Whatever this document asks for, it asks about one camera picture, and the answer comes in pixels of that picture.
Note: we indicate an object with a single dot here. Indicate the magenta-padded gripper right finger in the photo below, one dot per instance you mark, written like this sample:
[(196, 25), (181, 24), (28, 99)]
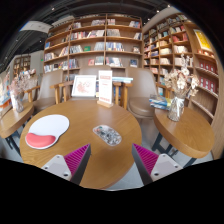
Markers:
[(163, 165)]

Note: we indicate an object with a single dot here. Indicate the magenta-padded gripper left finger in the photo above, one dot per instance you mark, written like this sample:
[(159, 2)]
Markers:
[(60, 165)]

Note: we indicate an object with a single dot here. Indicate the transparent computer mouse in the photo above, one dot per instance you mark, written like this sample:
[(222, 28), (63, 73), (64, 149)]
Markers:
[(107, 135)]

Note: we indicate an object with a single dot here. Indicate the white mouse pad red rest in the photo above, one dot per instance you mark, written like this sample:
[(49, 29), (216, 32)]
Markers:
[(50, 128)]

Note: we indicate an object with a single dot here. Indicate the round wooden side table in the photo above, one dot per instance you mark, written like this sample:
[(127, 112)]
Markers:
[(13, 120), (186, 133)]

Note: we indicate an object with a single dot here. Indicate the glass vase with pale flowers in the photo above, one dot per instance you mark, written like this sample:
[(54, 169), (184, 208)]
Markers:
[(176, 108)]

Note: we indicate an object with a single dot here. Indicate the stack of books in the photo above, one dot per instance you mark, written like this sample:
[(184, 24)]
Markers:
[(160, 102)]

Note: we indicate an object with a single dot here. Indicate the glass vase with pink flowers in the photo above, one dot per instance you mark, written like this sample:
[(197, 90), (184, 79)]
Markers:
[(18, 100)]

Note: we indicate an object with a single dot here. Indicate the brown upholstered wooden armchair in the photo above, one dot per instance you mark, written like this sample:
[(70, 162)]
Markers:
[(141, 90), (90, 70), (48, 86)]

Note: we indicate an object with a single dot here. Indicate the white framed red print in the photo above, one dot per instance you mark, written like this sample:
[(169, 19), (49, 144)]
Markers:
[(84, 86)]

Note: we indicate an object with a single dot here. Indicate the white sign on wooden stand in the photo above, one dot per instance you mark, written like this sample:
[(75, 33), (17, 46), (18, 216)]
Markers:
[(105, 86)]

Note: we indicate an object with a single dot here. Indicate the blue books on chair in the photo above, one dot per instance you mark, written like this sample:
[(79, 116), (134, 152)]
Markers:
[(122, 80)]

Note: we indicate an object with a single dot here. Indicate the small distant wooden bookshelf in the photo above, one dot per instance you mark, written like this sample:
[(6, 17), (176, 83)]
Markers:
[(21, 65)]

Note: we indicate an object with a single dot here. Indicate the tall wooden bookshelf with books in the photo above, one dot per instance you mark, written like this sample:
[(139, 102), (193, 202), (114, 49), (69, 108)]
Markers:
[(173, 43)]

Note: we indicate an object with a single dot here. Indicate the yellow poster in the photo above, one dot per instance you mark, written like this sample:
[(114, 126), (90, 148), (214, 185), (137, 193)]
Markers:
[(202, 40)]

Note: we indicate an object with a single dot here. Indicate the white hanging ceiling panel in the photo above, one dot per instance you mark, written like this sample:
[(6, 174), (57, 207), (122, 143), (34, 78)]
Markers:
[(31, 26)]

